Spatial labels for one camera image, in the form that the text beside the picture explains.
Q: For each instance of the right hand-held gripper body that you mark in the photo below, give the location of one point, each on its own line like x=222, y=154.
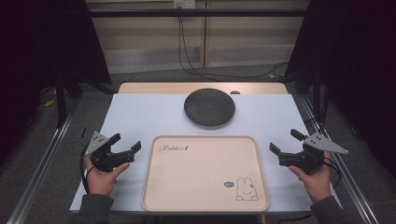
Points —
x=311, y=152

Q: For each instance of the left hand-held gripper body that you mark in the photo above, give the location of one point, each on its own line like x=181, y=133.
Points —
x=100, y=157

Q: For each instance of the person's left hand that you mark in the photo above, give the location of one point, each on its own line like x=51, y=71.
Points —
x=101, y=179

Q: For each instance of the person's right hand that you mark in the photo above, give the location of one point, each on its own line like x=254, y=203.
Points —
x=316, y=182

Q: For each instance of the small black stick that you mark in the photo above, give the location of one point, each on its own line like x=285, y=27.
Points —
x=83, y=132

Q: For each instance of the white table mat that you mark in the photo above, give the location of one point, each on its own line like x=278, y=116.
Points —
x=155, y=115

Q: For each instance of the dark round table grommet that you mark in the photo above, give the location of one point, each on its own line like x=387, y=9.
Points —
x=235, y=92

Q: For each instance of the beige tray with rabbit print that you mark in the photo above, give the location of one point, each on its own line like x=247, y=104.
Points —
x=202, y=177

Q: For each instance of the black round plate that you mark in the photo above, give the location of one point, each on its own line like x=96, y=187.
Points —
x=209, y=106

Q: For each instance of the black curtain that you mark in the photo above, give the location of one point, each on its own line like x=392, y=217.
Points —
x=351, y=62
x=46, y=46

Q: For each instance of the metal floor rail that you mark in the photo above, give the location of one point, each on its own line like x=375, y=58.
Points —
x=37, y=174
x=348, y=174

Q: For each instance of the black stand post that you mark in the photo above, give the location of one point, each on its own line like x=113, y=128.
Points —
x=316, y=93
x=61, y=99

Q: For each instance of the black horizontal frame bar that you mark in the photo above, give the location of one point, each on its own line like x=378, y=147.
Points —
x=199, y=13

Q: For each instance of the white wall socket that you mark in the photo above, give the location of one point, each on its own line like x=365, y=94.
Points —
x=184, y=3

